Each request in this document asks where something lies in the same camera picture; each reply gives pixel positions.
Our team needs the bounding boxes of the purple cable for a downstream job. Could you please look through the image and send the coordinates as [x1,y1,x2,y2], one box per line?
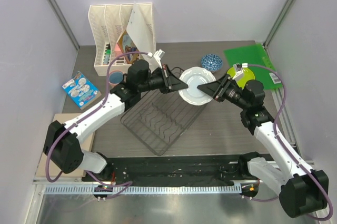
[239,63,333,221]
[45,51,153,200]

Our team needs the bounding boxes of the black wire dish rack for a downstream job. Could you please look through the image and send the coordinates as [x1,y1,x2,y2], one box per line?
[121,90,206,156]

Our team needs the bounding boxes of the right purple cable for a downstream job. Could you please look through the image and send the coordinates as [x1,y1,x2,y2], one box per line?
[239,63,333,221]

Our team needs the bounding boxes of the light blue plastic cup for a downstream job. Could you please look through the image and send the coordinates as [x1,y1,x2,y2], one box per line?
[109,71,123,84]

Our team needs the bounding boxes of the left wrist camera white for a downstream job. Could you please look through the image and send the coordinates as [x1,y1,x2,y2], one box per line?
[143,49,165,72]

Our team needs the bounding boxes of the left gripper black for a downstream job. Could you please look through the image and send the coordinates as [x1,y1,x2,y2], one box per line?
[138,64,188,94]

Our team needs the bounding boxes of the pink plastic cup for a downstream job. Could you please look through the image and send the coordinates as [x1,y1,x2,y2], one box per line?
[108,70,127,87]

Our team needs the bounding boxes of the blue patterned ceramic bowl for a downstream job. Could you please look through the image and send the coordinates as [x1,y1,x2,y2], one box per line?
[201,54,223,73]

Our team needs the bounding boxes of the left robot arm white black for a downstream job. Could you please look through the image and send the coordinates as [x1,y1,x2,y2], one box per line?
[43,60,188,181]

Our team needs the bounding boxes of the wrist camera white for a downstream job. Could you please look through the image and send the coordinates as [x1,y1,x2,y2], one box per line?
[232,63,248,81]
[143,49,165,72]

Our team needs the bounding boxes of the picture book in organizer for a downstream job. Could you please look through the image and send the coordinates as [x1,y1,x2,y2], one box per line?
[117,30,139,64]

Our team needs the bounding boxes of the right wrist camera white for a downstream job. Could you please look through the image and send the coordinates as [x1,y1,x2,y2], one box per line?
[232,63,248,81]

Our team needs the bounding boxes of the white binder folder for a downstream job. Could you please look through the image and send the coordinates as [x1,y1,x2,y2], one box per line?
[126,3,156,53]

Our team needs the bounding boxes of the blue children's book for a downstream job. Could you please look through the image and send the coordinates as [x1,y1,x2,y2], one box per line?
[62,71,101,110]

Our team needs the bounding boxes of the pink block in organizer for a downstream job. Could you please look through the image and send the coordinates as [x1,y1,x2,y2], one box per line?
[114,43,124,58]

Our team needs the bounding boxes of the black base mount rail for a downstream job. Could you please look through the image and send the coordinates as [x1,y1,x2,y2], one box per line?
[94,155,256,187]

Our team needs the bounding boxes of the white file organizer rack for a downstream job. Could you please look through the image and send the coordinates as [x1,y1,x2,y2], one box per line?
[88,3,156,76]

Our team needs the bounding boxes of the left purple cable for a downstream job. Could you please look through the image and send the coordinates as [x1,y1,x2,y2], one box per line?
[45,51,153,200]

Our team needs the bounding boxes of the white plate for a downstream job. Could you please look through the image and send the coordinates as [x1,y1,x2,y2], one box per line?
[179,66,216,106]

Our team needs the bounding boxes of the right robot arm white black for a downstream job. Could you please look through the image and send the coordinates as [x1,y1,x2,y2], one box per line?
[197,74,333,219]

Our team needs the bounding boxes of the green plate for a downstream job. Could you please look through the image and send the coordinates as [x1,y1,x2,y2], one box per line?
[227,67,255,89]

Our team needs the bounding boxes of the white slotted cable duct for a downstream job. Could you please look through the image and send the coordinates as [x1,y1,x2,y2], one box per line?
[44,183,242,195]

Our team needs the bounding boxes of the green plastic folder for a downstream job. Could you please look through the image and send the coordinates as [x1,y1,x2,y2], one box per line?
[224,43,283,90]

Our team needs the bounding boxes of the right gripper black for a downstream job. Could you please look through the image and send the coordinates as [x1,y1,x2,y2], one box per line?
[198,74,250,110]

